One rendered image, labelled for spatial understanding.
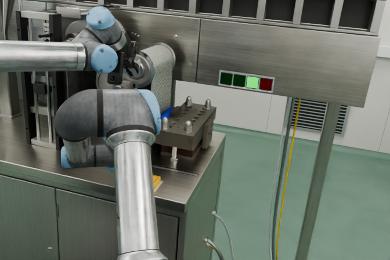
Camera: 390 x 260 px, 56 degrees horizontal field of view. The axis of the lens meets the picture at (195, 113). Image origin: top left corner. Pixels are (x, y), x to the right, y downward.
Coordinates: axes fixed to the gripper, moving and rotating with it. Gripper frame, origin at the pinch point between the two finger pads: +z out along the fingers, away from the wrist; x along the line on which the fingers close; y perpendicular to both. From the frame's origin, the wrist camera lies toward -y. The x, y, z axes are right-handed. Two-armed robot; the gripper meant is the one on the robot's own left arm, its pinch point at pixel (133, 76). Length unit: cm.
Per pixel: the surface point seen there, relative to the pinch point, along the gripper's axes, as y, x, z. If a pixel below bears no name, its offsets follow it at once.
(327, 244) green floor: -32, -98, 154
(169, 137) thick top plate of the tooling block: -17.1, -15.7, 14.6
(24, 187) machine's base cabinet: -49, 35, 11
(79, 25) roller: 15.3, 26.0, -6.7
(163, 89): 5.0, -5.7, 19.7
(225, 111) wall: 96, 10, 272
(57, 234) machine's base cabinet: -63, 21, 23
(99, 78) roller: -0.4, 17.0, 5.9
